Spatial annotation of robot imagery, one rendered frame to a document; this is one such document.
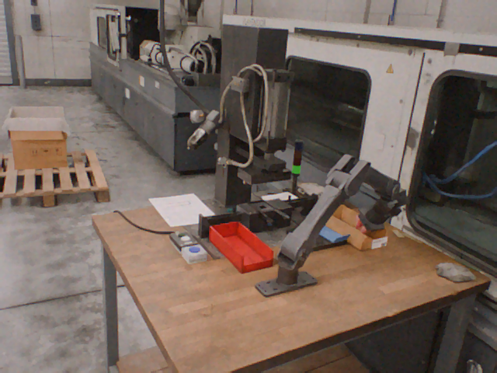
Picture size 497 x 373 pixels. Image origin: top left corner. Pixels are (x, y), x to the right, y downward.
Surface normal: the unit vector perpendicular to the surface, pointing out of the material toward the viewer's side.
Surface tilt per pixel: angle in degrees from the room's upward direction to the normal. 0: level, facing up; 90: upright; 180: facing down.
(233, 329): 0
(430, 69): 90
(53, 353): 0
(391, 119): 90
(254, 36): 90
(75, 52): 90
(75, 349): 0
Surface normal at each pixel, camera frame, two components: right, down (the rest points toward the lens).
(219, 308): 0.07, -0.94
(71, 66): 0.44, 0.34
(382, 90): -0.90, 0.10
